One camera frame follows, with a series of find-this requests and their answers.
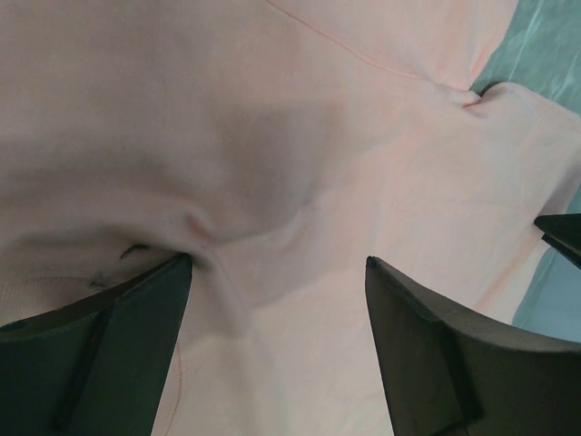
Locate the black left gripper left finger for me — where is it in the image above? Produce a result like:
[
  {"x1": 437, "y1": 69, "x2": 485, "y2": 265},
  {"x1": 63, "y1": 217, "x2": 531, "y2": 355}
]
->
[{"x1": 1, "y1": 254, "x2": 192, "y2": 436}]

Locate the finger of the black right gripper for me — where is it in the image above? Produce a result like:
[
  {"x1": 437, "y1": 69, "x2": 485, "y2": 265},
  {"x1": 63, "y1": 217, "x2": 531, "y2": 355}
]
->
[{"x1": 534, "y1": 213, "x2": 581, "y2": 268}]

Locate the pink t-shirt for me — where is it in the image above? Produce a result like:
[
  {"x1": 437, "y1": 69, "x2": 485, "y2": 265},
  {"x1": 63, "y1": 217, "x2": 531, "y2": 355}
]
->
[{"x1": 1, "y1": 1, "x2": 580, "y2": 435}]

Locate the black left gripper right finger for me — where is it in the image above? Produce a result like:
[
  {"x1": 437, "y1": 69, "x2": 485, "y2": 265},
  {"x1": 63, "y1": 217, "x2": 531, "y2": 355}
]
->
[{"x1": 365, "y1": 257, "x2": 580, "y2": 436}]

